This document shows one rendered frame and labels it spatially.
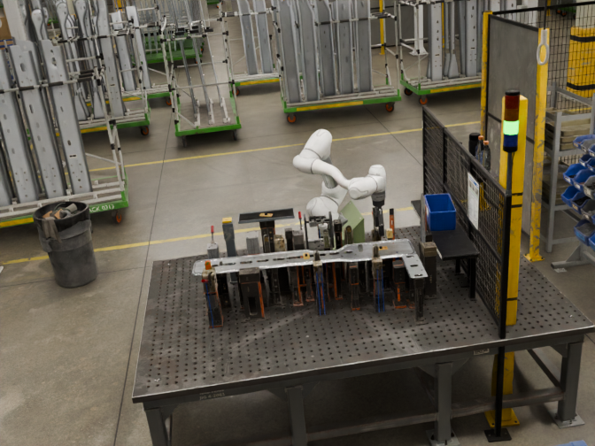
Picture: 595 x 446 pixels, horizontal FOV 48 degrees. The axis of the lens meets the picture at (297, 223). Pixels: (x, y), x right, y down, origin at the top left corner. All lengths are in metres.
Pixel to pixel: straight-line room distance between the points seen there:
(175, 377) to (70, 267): 2.87
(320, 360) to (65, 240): 3.26
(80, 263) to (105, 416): 2.02
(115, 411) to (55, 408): 0.45
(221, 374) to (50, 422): 1.59
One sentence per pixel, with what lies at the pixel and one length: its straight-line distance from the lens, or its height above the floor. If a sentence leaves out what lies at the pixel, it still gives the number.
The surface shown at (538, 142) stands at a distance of 5.84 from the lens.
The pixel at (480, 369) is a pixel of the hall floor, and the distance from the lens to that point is 4.81.
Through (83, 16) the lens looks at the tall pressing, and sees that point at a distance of 11.36.
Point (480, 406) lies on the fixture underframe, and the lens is 4.16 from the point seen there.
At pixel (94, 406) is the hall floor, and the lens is 4.91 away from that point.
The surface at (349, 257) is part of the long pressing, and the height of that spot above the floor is 1.00.
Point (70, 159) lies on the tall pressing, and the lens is 7.90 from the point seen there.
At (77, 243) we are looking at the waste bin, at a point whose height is 0.43.
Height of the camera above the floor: 2.85
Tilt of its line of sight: 24 degrees down
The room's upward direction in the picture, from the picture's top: 6 degrees counter-clockwise
